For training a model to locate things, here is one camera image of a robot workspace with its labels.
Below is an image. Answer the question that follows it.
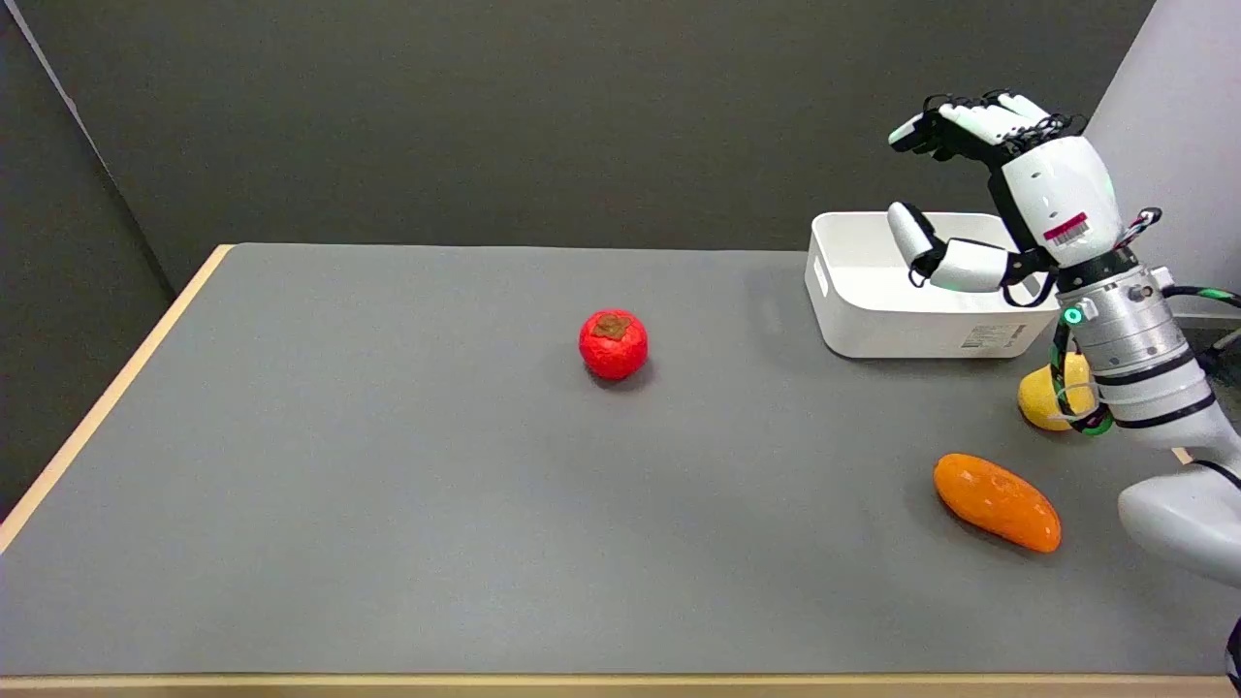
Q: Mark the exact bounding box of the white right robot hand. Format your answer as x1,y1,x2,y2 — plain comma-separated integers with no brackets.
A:
887,90,1138,295

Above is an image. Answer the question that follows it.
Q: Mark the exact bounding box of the white plastic bin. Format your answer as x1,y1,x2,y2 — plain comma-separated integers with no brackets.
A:
805,211,1062,361

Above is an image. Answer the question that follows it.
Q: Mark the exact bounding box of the yellow pear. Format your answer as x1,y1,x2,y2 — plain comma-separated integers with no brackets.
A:
1017,352,1098,431

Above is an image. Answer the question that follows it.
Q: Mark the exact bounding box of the orange mango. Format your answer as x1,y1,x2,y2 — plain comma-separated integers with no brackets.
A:
933,453,1063,555

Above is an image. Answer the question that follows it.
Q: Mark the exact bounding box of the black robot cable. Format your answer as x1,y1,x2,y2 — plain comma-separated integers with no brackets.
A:
1163,284,1241,311

